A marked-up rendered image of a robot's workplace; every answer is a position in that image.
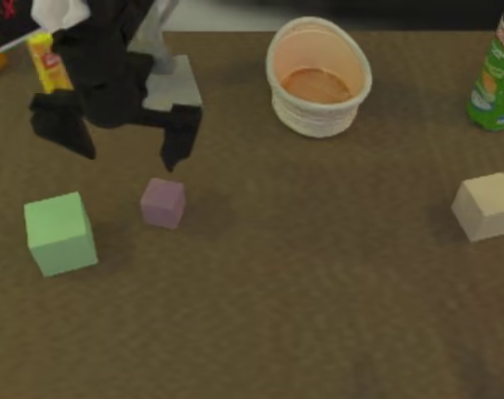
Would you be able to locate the small purple cube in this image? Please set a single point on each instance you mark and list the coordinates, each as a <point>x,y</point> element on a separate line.
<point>162,203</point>

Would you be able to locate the green cube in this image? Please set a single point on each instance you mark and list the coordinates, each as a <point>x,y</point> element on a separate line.
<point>60,234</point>

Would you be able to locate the cream cube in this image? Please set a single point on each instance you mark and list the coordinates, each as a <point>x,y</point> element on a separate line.
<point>487,208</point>

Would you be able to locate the grey metal stand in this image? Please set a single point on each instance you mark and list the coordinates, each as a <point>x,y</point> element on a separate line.
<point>169,75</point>

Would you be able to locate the yellow snack packet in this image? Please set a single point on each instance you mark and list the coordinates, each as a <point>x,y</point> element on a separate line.
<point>48,62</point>

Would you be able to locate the dark printed box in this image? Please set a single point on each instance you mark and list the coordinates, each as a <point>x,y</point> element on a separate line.
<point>6,21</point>

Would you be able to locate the white paper cup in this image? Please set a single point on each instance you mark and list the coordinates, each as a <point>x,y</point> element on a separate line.
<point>318,79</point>

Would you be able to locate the green chips can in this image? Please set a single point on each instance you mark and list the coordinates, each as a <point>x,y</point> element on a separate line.
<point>495,79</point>

